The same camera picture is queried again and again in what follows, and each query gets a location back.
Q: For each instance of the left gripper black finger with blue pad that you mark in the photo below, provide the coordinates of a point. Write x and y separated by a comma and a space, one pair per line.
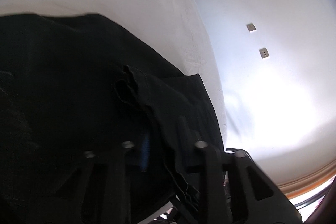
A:
231, 187

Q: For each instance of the black denim pants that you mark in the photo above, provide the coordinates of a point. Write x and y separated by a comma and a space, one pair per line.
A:
89, 122

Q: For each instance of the lower wall socket plate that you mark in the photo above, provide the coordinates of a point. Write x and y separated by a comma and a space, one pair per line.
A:
264, 53

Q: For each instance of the wall socket plate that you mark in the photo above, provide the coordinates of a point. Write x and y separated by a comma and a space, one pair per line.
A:
251, 27
264, 53

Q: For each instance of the upper wall socket plate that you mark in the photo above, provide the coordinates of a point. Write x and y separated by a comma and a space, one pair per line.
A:
251, 27

